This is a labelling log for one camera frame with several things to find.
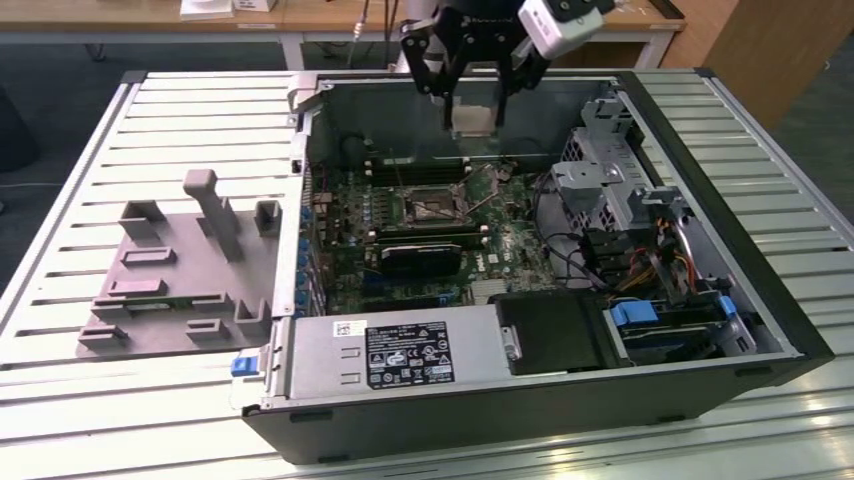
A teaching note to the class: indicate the small silver heatsink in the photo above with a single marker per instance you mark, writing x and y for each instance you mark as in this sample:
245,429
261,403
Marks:
491,291

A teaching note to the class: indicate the green motherboard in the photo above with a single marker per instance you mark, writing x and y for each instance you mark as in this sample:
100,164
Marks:
347,280

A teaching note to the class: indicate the black graphics card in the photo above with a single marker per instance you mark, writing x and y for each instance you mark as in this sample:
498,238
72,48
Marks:
420,260

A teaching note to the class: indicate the silver square CPU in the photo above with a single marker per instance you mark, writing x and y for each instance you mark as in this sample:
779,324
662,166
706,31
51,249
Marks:
474,120

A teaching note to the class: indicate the metal locking lever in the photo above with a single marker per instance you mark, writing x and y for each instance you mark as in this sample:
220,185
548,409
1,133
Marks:
483,201

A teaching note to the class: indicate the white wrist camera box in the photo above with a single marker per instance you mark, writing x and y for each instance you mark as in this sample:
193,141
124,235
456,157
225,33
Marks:
560,27

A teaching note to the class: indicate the green RAM stick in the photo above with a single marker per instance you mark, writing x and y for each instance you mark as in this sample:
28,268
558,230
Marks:
173,301

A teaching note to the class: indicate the blue plastic case latch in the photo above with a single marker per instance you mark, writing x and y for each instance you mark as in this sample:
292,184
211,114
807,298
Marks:
243,364

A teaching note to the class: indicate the grey parts rack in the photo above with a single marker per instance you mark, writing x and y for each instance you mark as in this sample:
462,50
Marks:
193,320

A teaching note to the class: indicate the black RAM stick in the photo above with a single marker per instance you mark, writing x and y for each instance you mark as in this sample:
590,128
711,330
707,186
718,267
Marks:
427,161
427,231

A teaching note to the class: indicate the small blue plastic clip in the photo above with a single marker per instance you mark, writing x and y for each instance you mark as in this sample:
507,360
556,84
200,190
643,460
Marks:
726,306

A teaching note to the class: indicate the black open PC case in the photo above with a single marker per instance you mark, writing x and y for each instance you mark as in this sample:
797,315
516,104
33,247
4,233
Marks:
467,430

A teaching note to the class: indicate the hard disk in blue carrier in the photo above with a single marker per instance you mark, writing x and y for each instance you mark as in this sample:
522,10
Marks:
634,314

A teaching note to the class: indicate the wooden desk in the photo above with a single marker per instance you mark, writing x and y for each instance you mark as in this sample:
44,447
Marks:
133,25

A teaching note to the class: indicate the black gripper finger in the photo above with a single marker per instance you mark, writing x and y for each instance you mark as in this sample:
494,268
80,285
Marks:
523,70
420,65

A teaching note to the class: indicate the grey metal drive cage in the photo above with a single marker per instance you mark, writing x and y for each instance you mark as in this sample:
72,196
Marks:
587,180

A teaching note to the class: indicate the CPU socket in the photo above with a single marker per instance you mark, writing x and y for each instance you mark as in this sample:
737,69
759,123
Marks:
430,206

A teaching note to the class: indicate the silver power supply unit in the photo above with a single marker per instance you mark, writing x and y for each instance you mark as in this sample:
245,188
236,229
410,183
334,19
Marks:
320,345

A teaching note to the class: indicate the wooden cabinet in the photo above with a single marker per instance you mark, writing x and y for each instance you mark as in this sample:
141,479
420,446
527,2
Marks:
767,45

